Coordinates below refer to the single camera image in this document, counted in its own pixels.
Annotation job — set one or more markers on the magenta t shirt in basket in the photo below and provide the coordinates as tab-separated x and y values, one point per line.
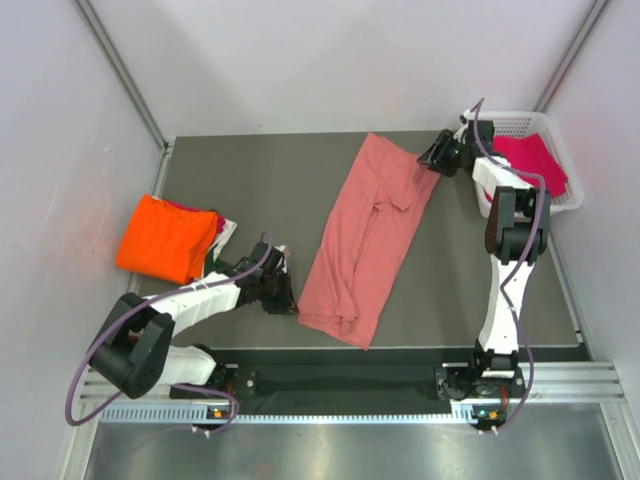
530	155

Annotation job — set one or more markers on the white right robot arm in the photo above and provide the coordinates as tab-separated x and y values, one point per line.
516	235

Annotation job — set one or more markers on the orange t shirt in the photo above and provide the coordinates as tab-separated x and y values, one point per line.
166	241

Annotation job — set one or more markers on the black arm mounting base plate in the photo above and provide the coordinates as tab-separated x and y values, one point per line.
343	389

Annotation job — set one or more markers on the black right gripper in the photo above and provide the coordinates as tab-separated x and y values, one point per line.
435	155

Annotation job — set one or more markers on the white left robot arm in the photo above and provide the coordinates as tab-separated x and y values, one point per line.
135	351

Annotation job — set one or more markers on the white plastic laundry basket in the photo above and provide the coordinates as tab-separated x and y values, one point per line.
520	124

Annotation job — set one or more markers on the white t shirt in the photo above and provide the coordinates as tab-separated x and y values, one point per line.
222	238

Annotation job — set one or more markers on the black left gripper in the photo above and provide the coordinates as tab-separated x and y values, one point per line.
286	302

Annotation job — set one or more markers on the salmon pink t shirt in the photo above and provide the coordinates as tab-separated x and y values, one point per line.
365	241

